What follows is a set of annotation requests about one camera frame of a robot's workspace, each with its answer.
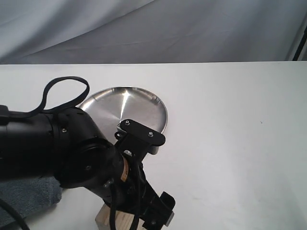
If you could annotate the grey backdrop cloth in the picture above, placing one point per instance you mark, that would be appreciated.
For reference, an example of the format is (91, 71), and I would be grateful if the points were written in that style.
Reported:
(149, 31)

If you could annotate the black backdrop stand pole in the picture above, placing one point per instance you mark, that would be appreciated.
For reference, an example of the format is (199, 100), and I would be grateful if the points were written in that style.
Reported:
(300, 46)

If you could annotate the light wooden cube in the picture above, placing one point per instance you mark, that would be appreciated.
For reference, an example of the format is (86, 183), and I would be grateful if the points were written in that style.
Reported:
(120, 219)

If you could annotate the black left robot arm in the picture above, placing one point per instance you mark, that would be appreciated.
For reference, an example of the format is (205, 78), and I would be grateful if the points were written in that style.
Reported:
(69, 146)

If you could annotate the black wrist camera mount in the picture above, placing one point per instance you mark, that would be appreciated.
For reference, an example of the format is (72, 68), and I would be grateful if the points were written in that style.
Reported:
(137, 139)

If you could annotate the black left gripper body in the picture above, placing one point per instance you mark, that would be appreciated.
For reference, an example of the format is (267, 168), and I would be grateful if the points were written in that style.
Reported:
(130, 192)

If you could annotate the grey blue fleece towel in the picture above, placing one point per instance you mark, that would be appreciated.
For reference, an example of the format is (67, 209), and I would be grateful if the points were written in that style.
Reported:
(31, 196)

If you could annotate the round stainless steel plate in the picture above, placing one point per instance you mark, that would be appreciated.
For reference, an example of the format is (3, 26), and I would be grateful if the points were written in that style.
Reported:
(110, 106)

